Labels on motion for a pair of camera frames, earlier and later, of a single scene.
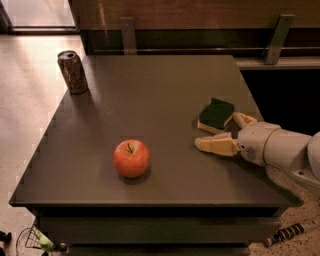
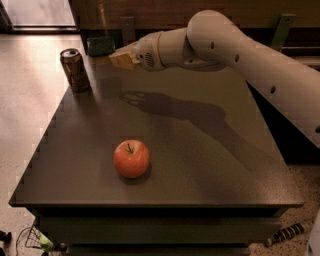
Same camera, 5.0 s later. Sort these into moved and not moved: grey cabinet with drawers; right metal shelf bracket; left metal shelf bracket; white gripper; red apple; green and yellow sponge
Moved: white gripper; green and yellow sponge
Not moved: red apple; left metal shelf bracket; right metal shelf bracket; grey cabinet with drawers
